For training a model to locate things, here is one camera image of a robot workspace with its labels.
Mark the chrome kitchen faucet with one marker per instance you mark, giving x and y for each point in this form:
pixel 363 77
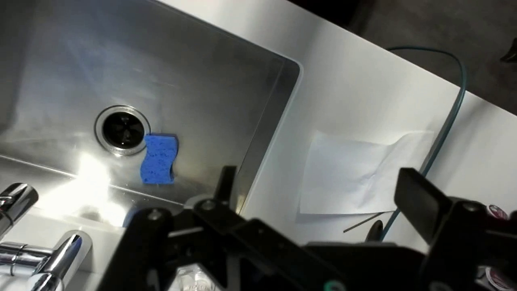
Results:
pixel 59 260

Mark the white paper towel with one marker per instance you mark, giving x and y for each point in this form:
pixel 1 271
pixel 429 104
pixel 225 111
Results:
pixel 350 172

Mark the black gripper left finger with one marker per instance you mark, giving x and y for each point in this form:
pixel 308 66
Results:
pixel 162 248

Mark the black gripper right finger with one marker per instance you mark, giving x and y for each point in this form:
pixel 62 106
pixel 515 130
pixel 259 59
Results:
pixel 463 243

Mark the blue sponge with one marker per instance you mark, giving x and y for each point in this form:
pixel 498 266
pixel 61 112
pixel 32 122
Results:
pixel 161 161

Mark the round metal sink drain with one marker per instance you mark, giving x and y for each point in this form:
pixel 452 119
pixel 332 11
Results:
pixel 124 130

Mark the stainless steel kitchen sink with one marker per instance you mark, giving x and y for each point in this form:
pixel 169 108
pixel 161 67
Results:
pixel 162 70

